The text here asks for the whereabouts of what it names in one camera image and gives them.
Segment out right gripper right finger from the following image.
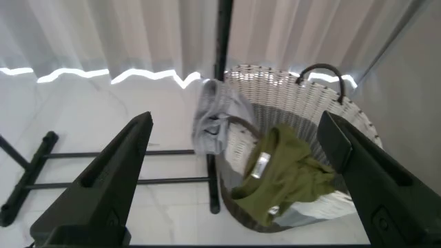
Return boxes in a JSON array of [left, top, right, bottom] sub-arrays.
[[316, 110, 441, 247]]

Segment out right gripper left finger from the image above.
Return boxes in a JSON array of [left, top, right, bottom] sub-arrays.
[[30, 111, 154, 247]]

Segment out green printed shirt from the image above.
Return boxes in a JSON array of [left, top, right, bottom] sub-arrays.
[[229, 123, 337, 227]]

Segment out white laundry basket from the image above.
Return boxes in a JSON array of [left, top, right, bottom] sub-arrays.
[[206, 63, 383, 234]]

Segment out black clothes rack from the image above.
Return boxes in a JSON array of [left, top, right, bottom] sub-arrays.
[[0, 0, 236, 228]]

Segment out pale grey shorts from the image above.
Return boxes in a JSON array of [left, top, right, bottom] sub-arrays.
[[191, 79, 258, 156]]

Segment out white curtain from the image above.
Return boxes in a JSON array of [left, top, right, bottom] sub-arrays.
[[0, 0, 427, 87]]

